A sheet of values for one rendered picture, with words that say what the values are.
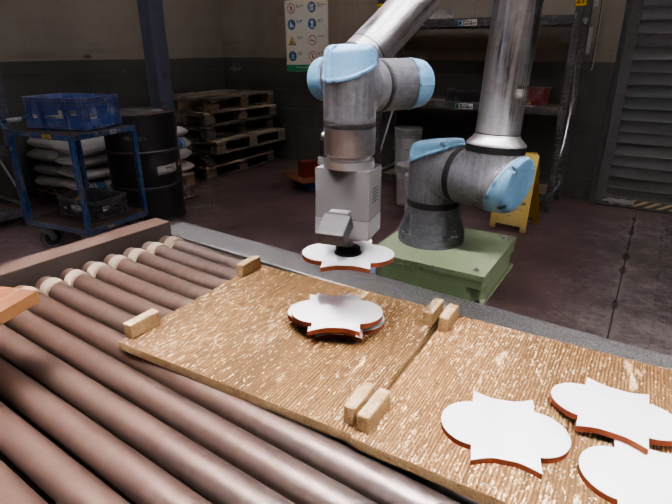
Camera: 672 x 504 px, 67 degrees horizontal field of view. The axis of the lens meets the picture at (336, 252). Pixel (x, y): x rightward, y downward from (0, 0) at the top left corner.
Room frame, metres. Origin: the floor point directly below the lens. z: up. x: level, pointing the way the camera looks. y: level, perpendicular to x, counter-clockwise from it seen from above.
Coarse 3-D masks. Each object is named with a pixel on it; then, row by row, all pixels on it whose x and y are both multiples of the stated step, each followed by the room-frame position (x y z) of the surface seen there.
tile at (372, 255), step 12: (312, 252) 0.74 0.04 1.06; (324, 252) 0.74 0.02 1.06; (372, 252) 0.74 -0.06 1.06; (384, 252) 0.74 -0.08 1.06; (324, 264) 0.69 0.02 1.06; (336, 264) 0.69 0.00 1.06; (348, 264) 0.69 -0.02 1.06; (360, 264) 0.69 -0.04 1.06; (372, 264) 0.70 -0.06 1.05; (384, 264) 0.71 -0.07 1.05
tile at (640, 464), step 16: (592, 448) 0.44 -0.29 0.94; (608, 448) 0.44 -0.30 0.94; (624, 448) 0.44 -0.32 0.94; (592, 464) 0.42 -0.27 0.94; (608, 464) 0.42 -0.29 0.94; (624, 464) 0.42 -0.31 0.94; (640, 464) 0.42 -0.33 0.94; (656, 464) 0.42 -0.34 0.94; (592, 480) 0.39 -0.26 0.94; (608, 480) 0.39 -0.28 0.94; (624, 480) 0.39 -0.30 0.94; (640, 480) 0.39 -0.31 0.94; (656, 480) 0.39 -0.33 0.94; (608, 496) 0.38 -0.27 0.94; (624, 496) 0.37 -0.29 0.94; (640, 496) 0.37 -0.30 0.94; (656, 496) 0.37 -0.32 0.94
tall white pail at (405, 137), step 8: (400, 128) 5.42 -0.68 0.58; (408, 128) 5.44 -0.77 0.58; (416, 128) 5.40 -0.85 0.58; (400, 136) 5.21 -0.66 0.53; (408, 136) 5.17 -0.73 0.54; (416, 136) 5.19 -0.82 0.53; (400, 144) 5.21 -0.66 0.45; (408, 144) 5.18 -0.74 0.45; (400, 152) 5.21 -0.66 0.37; (408, 152) 5.18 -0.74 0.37; (400, 160) 5.21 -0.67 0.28
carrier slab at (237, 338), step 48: (240, 288) 0.86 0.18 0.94; (288, 288) 0.86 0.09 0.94; (336, 288) 0.86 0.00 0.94; (144, 336) 0.69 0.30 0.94; (192, 336) 0.69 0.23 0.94; (240, 336) 0.69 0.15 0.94; (288, 336) 0.69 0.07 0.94; (384, 336) 0.69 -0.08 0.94; (240, 384) 0.57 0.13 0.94; (288, 384) 0.57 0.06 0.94; (336, 384) 0.57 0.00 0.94; (384, 384) 0.57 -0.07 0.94; (336, 432) 0.48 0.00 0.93
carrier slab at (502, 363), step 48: (432, 336) 0.69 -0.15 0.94; (480, 336) 0.69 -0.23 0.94; (528, 336) 0.69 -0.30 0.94; (432, 384) 0.57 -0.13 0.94; (480, 384) 0.57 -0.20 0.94; (528, 384) 0.57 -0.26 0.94; (624, 384) 0.57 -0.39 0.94; (384, 432) 0.47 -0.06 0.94; (432, 432) 0.47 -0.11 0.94; (576, 432) 0.47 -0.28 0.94; (432, 480) 0.41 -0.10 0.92; (480, 480) 0.40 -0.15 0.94; (528, 480) 0.40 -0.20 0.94; (576, 480) 0.40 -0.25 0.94
